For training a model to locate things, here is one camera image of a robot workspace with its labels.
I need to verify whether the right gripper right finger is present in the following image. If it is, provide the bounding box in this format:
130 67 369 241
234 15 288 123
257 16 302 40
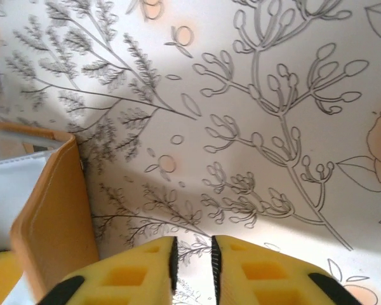
210 234 363 305

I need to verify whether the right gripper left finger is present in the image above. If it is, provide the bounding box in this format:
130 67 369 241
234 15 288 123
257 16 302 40
44 236 179 305

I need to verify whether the orange leather card holder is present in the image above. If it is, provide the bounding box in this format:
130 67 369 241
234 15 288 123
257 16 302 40
0 122 100 304

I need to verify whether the floral table cover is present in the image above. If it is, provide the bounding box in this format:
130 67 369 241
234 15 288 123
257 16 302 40
0 0 381 305

